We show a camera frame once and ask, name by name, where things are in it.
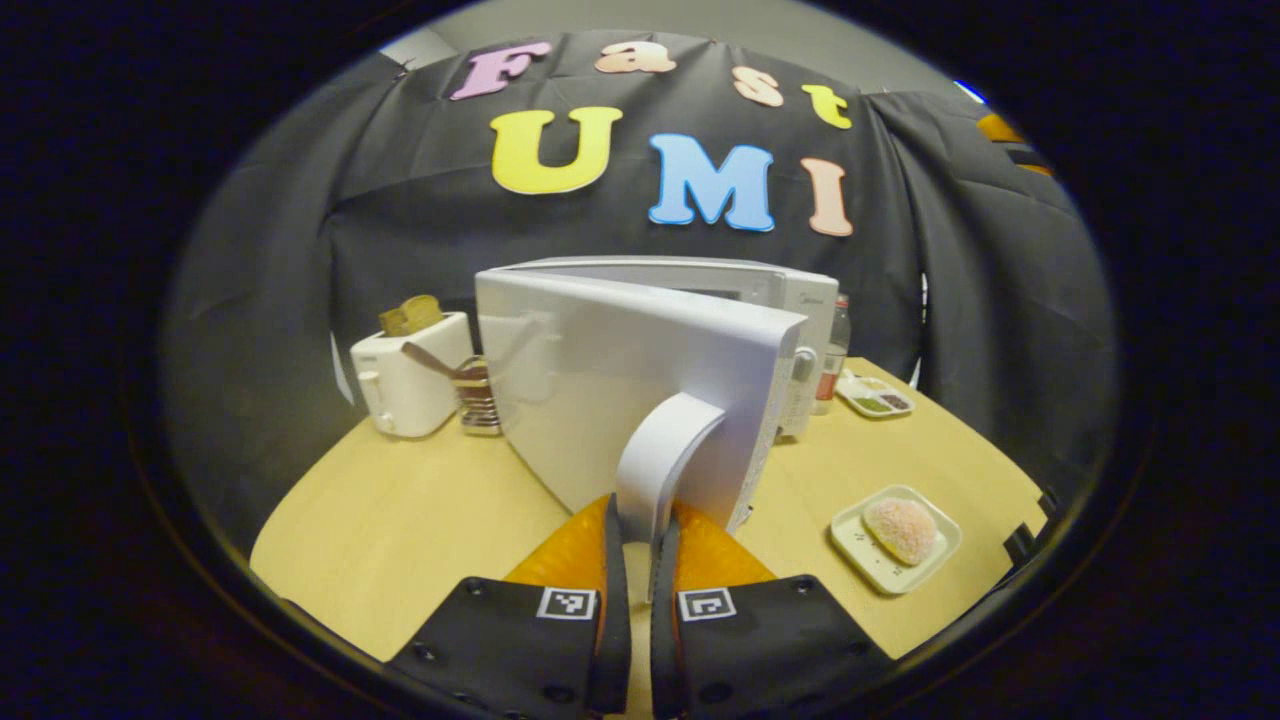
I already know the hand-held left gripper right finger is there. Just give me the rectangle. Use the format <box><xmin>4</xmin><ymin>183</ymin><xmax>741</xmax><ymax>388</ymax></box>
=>
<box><xmin>650</xmin><ymin>500</ymin><xmax>896</xmax><ymax>720</ymax></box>

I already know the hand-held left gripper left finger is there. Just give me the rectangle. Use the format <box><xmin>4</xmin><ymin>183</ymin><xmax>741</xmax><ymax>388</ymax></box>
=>
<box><xmin>385</xmin><ymin>493</ymin><xmax>633</xmax><ymax>716</ymax></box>

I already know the white microwave oven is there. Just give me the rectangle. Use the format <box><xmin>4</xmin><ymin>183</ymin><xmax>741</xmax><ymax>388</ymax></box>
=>
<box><xmin>473</xmin><ymin>256</ymin><xmax>841</xmax><ymax>546</ymax></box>

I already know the round sugared bun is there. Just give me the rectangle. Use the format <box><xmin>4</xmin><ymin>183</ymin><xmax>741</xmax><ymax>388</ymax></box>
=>
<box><xmin>863</xmin><ymin>498</ymin><xmax>939</xmax><ymax>566</ymax></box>

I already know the small white square plate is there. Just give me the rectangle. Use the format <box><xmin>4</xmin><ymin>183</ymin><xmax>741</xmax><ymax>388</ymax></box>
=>
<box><xmin>828</xmin><ymin>485</ymin><xmax>963</xmax><ymax>596</ymax></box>

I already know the clear bottle with red label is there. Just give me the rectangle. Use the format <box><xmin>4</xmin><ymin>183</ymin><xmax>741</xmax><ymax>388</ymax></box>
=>
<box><xmin>815</xmin><ymin>293</ymin><xmax>853</xmax><ymax>416</ymax></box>

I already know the white divided dish of beans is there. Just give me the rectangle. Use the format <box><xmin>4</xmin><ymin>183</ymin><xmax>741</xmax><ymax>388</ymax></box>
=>
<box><xmin>835</xmin><ymin>370</ymin><xmax>916</xmax><ymax>419</ymax></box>

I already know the white toaster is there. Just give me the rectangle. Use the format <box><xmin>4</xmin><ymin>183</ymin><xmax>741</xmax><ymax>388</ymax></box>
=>
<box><xmin>350</xmin><ymin>312</ymin><xmax>476</xmax><ymax>439</ymax></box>

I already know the brown wooden spoon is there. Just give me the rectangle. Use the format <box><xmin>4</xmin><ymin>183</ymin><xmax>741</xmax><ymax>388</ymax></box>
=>
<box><xmin>402</xmin><ymin>342</ymin><xmax>471</xmax><ymax>381</ymax></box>

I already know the brown bread slice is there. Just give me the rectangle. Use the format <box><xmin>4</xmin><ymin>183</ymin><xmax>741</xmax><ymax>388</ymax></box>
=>
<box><xmin>378</xmin><ymin>294</ymin><xmax>446</xmax><ymax>338</ymax></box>

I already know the black backdrop cloth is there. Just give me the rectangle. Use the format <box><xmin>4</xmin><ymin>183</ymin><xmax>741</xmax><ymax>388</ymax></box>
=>
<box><xmin>160</xmin><ymin>30</ymin><xmax>1119</xmax><ymax>556</ymax></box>

